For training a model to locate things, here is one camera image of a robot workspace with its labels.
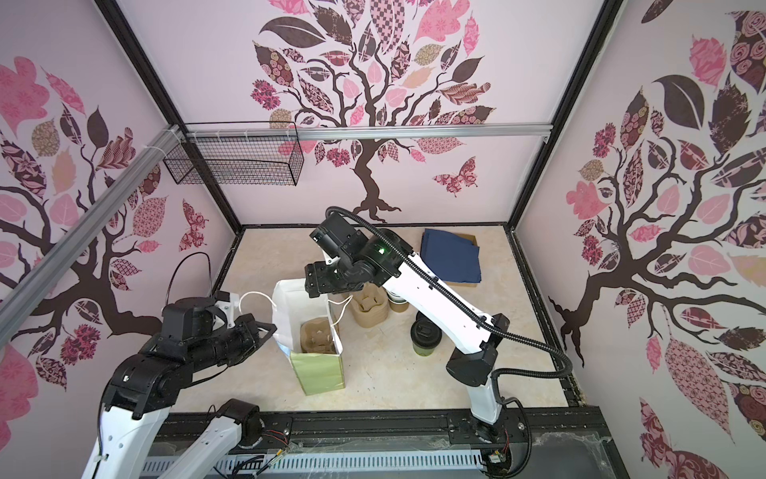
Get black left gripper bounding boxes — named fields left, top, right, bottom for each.
left=190, top=312, right=278, bottom=369

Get single cardboard cup carrier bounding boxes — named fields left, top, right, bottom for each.
left=300, top=317, right=337, bottom=354

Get white paper takeout bag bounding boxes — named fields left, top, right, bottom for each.
left=237, top=279, right=350, bottom=396

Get black cup lid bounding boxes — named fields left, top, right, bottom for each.
left=410, top=311, right=443, bottom=345

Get white green paper cup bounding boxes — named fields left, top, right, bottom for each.
left=413, top=342, right=438, bottom=357

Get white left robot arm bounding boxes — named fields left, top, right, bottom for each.
left=83, top=295, right=277, bottom=478

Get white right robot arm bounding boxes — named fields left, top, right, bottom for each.
left=304, top=211, right=508, bottom=424

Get stacked paper cups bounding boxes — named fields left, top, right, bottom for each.
left=386, top=291, right=410, bottom=313

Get blue napkin stack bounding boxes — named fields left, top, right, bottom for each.
left=420, top=228, right=483, bottom=283

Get brown cardboard napkin box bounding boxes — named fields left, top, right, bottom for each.
left=418, top=232, right=484, bottom=287

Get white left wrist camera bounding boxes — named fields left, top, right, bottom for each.
left=213, top=291, right=241, bottom=329

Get white slotted cable duct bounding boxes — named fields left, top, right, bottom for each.
left=140, top=450, right=486, bottom=478

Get black wire basket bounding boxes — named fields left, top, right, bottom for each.
left=164, top=120, right=304, bottom=187

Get black corrugated cable hose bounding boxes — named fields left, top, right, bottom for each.
left=325, top=206, right=575, bottom=420

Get aluminium rail back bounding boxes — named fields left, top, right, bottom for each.
left=186, top=123, right=553, bottom=141

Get aluminium rail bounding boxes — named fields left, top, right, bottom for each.
left=1, top=125, right=183, bottom=344
left=186, top=123, right=553, bottom=141

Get aluminium rail left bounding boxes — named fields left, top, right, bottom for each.
left=1, top=125, right=183, bottom=344

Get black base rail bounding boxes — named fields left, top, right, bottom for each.
left=137, top=408, right=614, bottom=478

